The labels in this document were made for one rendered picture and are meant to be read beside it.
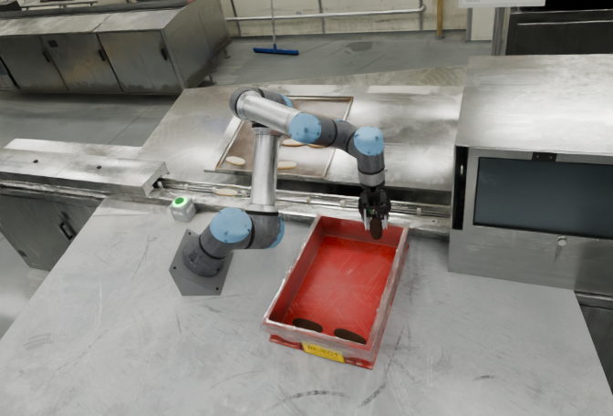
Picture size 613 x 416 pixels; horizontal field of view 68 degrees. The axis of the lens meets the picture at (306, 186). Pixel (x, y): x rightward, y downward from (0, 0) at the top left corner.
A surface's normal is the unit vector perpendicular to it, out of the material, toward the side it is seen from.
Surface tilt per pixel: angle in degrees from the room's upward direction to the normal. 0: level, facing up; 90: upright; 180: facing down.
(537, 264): 89
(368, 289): 0
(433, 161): 10
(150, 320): 0
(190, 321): 0
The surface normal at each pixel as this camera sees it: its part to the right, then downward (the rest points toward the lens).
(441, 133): -0.22, -0.65
